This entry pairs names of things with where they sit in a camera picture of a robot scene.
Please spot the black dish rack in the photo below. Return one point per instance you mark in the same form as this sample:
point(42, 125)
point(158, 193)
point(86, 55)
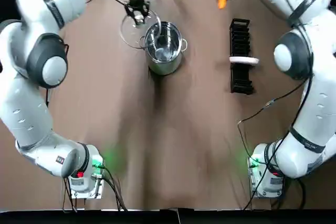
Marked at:
point(241, 82)

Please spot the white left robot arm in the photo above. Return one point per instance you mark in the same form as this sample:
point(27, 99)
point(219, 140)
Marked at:
point(26, 119)

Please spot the pale green steel pot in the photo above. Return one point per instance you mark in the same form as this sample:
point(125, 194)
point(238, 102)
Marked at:
point(165, 66)

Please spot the pale pink plate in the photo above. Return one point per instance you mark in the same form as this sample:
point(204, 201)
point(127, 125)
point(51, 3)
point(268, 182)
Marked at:
point(244, 61)

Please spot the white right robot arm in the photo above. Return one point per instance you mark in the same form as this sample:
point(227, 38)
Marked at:
point(302, 150)

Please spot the glass pot lid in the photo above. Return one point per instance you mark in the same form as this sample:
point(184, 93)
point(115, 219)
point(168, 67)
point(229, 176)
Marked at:
point(128, 35)

